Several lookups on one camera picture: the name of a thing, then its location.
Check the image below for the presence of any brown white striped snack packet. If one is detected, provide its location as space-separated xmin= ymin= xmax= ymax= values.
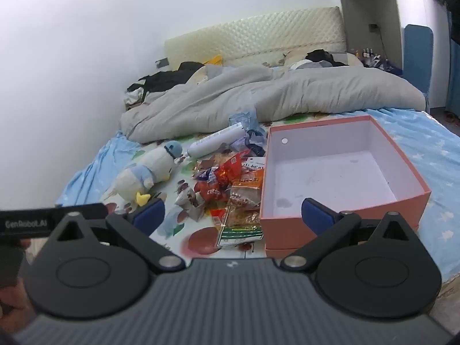
xmin=175 ymin=190 xmax=207 ymax=221

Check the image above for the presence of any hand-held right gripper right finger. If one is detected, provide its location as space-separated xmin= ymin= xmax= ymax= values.
xmin=280 ymin=198 xmax=419 ymax=272

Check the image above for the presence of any dark blue snack packet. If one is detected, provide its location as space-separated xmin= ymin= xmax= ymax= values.
xmin=230 ymin=127 xmax=269 ymax=157

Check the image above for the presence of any person's left hand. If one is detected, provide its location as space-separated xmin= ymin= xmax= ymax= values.
xmin=0 ymin=239 xmax=35 ymax=319

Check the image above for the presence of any white plastic bottle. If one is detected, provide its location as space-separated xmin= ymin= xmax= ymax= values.
xmin=187 ymin=122 xmax=247 ymax=159

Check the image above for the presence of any light blue plastic bag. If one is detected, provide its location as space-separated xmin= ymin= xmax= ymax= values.
xmin=229 ymin=112 xmax=258 ymax=132

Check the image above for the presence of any pile of black clothes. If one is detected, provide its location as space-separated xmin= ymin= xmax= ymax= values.
xmin=127 ymin=61 xmax=205 ymax=94

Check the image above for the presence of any blue white snack packet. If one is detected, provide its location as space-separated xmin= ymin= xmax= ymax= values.
xmin=193 ymin=160 xmax=218 ymax=182

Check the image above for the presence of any white built-in cabinet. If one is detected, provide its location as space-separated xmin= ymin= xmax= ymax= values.
xmin=333 ymin=0 xmax=425 ymax=69

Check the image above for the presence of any red gold snack packet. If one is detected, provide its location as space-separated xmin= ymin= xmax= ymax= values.
xmin=216 ymin=150 xmax=250 ymax=184

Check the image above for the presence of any fruit print mat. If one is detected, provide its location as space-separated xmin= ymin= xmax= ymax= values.
xmin=97 ymin=113 xmax=371 ymax=259

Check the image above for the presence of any white label snack packet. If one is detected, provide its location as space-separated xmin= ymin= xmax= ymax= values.
xmin=241 ymin=155 xmax=267 ymax=174

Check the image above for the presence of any white crumpled garment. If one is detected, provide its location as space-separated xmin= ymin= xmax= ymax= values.
xmin=124 ymin=88 xmax=144 ymax=108

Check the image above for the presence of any blue curtain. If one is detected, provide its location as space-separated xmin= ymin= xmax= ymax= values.
xmin=446 ymin=9 xmax=460 ymax=116

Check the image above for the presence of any cream quilted headboard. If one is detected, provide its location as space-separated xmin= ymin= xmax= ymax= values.
xmin=164 ymin=6 xmax=347 ymax=69

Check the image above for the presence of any grey duvet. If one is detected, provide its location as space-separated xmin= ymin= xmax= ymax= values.
xmin=120 ymin=65 xmax=426 ymax=143

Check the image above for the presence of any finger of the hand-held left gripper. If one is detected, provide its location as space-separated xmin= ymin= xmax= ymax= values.
xmin=54 ymin=203 xmax=108 ymax=223

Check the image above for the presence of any clear packet of brown snacks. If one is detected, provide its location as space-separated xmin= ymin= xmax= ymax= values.
xmin=212 ymin=206 xmax=265 ymax=248

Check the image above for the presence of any white plush duck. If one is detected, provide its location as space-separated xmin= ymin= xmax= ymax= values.
xmin=114 ymin=140 xmax=184 ymax=207

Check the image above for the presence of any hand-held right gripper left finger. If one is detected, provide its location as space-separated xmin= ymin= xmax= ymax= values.
xmin=47 ymin=198 xmax=186 ymax=274

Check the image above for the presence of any cluster of small cosmetic bottles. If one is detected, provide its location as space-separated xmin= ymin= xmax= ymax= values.
xmin=359 ymin=46 xmax=383 ymax=68

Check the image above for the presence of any red candy packet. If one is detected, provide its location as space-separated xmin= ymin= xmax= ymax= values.
xmin=195 ymin=180 xmax=231 ymax=202

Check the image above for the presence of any pink cardboard box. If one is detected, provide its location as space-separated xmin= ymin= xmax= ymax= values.
xmin=259 ymin=114 xmax=432 ymax=259

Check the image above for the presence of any orange snack packet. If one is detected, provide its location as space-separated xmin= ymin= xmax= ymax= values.
xmin=230 ymin=172 xmax=265 ymax=209

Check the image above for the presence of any blue padded chair back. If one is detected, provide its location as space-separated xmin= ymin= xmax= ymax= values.
xmin=404 ymin=24 xmax=434 ymax=95

